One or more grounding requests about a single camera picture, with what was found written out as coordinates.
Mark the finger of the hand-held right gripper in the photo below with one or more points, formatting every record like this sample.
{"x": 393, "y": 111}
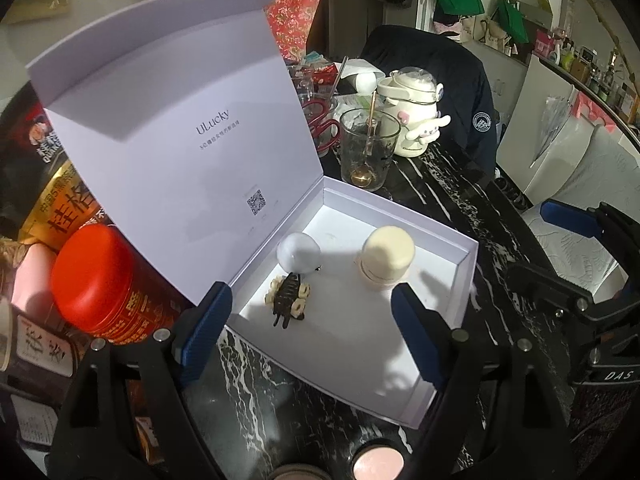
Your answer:
{"x": 545, "y": 287}
{"x": 570, "y": 217}

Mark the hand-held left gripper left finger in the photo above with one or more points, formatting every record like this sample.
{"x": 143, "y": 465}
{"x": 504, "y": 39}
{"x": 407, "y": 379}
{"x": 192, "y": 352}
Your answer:
{"x": 205, "y": 330}

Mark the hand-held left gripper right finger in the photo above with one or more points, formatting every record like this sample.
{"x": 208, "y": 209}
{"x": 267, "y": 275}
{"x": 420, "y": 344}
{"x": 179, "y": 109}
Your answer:
{"x": 417, "y": 335}

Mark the cream jar with pink base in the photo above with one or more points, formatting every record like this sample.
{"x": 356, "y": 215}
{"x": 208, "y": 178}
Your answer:
{"x": 387, "y": 255}

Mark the black flower hair claw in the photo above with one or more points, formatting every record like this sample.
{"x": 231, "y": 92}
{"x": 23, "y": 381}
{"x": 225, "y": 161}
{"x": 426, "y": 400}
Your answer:
{"x": 289, "y": 300}

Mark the white dome case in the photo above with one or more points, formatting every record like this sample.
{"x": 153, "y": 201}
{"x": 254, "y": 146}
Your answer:
{"x": 297, "y": 252}

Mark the pink round compact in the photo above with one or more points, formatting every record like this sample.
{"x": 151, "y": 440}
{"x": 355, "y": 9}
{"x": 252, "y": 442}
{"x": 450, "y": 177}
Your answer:
{"x": 377, "y": 462}

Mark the lavender gift box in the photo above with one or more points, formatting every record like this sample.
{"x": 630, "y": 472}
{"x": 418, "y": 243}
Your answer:
{"x": 175, "y": 160}

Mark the white embossed chair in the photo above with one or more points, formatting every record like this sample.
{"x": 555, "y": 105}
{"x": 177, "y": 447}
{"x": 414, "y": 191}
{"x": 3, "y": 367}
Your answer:
{"x": 575, "y": 160}

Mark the red tin can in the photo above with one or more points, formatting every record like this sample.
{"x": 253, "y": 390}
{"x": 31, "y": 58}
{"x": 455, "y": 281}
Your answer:
{"x": 100, "y": 280}

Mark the row of shelf bottles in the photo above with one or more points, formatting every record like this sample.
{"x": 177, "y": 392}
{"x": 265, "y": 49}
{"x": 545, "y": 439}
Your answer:
{"x": 590, "y": 60}

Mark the dark plastic jar white label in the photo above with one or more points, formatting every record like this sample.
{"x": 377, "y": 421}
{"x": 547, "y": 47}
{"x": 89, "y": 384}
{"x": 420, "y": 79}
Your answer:
{"x": 35, "y": 355}

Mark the clear glass cup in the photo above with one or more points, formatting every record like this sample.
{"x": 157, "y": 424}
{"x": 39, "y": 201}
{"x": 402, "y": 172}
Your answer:
{"x": 372, "y": 165}

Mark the pink rounded container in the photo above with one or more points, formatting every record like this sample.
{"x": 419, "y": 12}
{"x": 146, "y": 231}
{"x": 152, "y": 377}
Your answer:
{"x": 32, "y": 280}

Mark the dark navy jacket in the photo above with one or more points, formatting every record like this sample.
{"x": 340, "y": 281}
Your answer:
{"x": 450, "y": 75}

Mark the white cartoon dog mug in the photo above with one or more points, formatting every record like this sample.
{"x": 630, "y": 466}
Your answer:
{"x": 410, "y": 110}

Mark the black and gold oatmeal bag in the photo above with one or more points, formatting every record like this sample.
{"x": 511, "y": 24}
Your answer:
{"x": 45, "y": 200}

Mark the gold spoon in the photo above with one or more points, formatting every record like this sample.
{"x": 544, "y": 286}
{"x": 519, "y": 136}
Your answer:
{"x": 371, "y": 120}

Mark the clear glass holding scissors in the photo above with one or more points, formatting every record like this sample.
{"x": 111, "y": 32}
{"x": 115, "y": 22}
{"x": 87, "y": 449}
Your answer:
{"x": 312, "y": 85}

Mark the red patterned paper bag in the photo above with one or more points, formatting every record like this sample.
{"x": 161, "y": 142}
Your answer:
{"x": 295, "y": 15}

